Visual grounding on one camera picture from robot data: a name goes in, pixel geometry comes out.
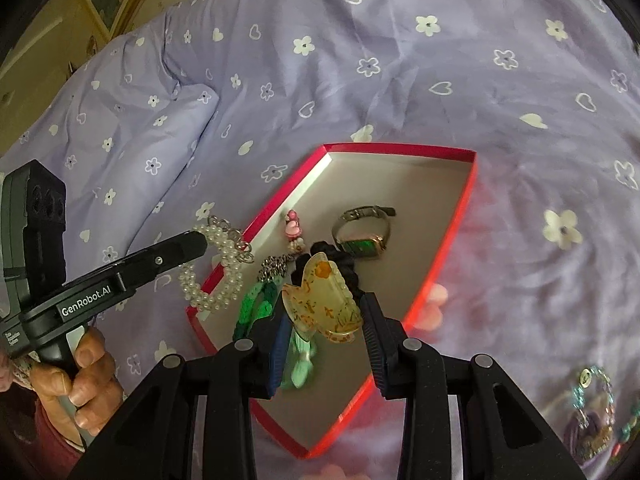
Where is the white pearl bracelet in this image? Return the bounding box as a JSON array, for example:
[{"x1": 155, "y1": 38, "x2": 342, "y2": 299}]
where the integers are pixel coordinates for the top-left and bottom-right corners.
[{"x1": 178, "y1": 215, "x2": 254, "y2": 314}]

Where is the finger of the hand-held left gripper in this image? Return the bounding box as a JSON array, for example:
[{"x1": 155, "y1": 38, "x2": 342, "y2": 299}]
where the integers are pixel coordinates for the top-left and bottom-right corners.
[{"x1": 114, "y1": 231, "x2": 209, "y2": 292}]

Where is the black scrunchie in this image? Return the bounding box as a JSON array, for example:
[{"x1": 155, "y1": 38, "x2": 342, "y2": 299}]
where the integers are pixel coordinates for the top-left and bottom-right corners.
[{"x1": 295, "y1": 241, "x2": 369, "y2": 307}]

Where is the red shallow box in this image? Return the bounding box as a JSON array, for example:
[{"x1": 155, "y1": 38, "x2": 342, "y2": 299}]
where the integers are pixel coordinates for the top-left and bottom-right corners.
[{"x1": 186, "y1": 143, "x2": 477, "y2": 460}]

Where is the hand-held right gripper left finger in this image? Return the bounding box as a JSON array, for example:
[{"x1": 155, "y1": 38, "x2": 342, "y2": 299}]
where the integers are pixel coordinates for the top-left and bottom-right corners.
[{"x1": 67, "y1": 305, "x2": 293, "y2": 480}]

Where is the colourful beaded bracelet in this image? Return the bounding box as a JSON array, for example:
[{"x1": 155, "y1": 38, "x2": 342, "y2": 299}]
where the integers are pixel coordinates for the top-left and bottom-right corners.
[{"x1": 570, "y1": 366, "x2": 635, "y2": 457}]

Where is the purple floral blanket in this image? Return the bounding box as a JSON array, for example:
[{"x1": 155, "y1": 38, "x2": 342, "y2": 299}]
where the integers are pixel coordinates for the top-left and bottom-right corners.
[{"x1": 0, "y1": 0, "x2": 640, "y2": 480}]

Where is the yellow wooden cabinet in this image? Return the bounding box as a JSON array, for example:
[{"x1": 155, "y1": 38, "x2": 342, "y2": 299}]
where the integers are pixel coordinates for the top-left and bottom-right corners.
[{"x1": 0, "y1": 0, "x2": 173, "y2": 88}]

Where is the purple gold hair clip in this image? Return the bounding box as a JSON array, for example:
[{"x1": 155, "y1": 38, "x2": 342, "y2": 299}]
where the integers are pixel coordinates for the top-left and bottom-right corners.
[{"x1": 564, "y1": 410, "x2": 614, "y2": 454}]

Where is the gold wrist watch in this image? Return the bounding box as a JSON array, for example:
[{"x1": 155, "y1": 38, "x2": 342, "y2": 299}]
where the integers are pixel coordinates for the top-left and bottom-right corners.
[{"x1": 332, "y1": 206, "x2": 396, "y2": 260}]

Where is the amber hair claw clip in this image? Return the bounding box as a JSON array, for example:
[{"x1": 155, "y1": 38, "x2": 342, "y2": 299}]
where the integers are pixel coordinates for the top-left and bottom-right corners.
[{"x1": 281, "y1": 252, "x2": 364, "y2": 345}]

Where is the person's left hand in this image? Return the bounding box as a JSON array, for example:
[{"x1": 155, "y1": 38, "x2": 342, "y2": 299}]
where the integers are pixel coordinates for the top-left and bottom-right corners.
[{"x1": 27, "y1": 325, "x2": 126, "y2": 441}]

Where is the pink bead charm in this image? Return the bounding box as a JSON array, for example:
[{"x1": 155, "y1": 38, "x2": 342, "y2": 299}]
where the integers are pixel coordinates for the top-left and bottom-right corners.
[{"x1": 283, "y1": 209, "x2": 307, "y2": 256}]

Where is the mint green hair clip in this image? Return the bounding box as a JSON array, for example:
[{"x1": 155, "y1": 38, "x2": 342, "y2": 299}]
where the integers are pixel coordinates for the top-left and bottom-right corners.
[{"x1": 280, "y1": 330, "x2": 319, "y2": 390}]

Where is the green braided bracelet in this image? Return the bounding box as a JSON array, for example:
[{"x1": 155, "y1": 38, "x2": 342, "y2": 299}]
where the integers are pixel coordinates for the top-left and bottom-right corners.
[{"x1": 232, "y1": 280, "x2": 281, "y2": 341}]

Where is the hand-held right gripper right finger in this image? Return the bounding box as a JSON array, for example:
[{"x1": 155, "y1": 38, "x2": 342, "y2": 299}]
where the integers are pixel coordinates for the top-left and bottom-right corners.
[{"x1": 361, "y1": 291, "x2": 583, "y2": 480}]

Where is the silver chain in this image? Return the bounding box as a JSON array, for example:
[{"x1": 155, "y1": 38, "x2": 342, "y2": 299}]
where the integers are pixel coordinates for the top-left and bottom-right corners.
[{"x1": 257, "y1": 255, "x2": 296, "y2": 284}]

